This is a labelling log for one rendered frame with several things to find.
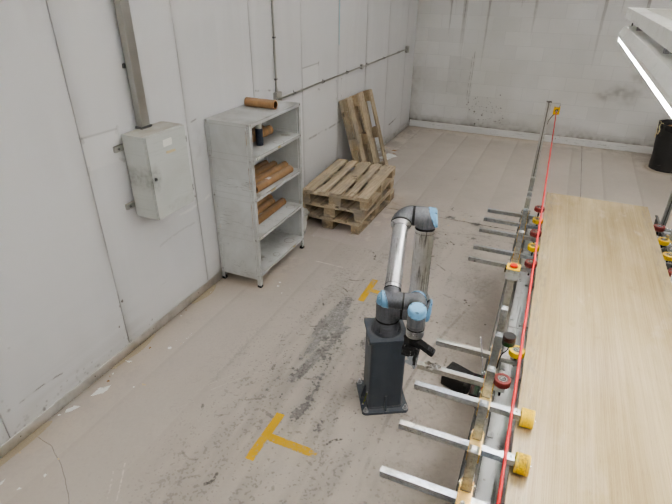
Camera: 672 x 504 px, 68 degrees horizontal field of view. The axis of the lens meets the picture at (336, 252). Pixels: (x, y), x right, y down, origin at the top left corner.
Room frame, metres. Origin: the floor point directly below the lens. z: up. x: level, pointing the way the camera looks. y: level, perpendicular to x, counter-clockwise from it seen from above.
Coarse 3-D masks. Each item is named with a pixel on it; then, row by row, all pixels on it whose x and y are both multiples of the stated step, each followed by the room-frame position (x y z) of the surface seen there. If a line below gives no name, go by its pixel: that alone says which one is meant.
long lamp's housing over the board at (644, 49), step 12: (624, 36) 2.61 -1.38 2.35; (636, 36) 2.31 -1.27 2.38; (648, 36) 2.31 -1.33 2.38; (636, 48) 2.10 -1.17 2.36; (648, 48) 1.90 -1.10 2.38; (660, 48) 1.89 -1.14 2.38; (636, 60) 1.96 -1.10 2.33; (648, 60) 1.75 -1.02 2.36; (660, 60) 1.60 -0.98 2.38; (648, 72) 1.63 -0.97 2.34; (660, 72) 1.49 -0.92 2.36; (660, 84) 1.40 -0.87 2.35
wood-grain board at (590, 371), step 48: (576, 240) 3.27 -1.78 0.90; (624, 240) 3.28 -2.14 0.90; (576, 288) 2.62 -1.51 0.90; (624, 288) 2.63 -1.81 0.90; (528, 336) 2.14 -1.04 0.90; (576, 336) 2.14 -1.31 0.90; (624, 336) 2.15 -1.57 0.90; (528, 384) 1.77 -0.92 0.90; (576, 384) 1.78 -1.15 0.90; (624, 384) 1.78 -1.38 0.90; (528, 432) 1.49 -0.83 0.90; (576, 432) 1.49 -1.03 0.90; (624, 432) 1.49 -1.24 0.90; (528, 480) 1.26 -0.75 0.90; (576, 480) 1.26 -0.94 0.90; (624, 480) 1.26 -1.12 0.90
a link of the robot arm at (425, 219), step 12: (420, 216) 2.55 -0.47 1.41; (432, 216) 2.54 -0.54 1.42; (420, 228) 2.55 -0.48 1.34; (432, 228) 2.55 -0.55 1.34; (420, 240) 2.54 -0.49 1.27; (432, 240) 2.56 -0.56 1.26; (420, 252) 2.53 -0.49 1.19; (420, 264) 2.52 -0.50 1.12; (420, 276) 2.51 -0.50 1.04; (420, 288) 2.51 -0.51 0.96; (432, 300) 2.54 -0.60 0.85
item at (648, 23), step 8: (632, 8) 2.91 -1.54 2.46; (640, 8) 2.92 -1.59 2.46; (648, 8) 2.94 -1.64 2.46; (632, 16) 2.69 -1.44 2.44; (640, 16) 2.40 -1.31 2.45; (648, 16) 2.26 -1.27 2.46; (656, 16) 2.27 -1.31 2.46; (664, 16) 2.89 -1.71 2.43; (640, 24) 2.32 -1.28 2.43; (648, 24) 2.10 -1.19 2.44; (656, 24) 1.91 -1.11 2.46; (664, 24) 1.85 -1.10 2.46; (648, 32) 2.04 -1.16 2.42; (656, 32) 1.86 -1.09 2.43; (664, 32) 1.71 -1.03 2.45; (656, 40) 1.82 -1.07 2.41; (664, 40) 1.67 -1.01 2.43; (664, 48) 1.75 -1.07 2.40
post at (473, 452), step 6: (468, 450) 1.17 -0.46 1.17; (474, 450) 1.16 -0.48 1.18; (468, 456) 1.16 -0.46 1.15; (474, 456) 1.16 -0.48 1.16; (468, 462) 1.16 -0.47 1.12; (474, 462) 1.15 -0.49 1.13; (468, 468) 1.16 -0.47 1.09; (474, 468) 1.15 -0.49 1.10; (468, 474) 1.16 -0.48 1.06; (462, 480) 1.16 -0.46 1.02; (468, 480) 1.16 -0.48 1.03; (462, 486) 1.16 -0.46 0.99; (468, 486) 1.16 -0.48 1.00
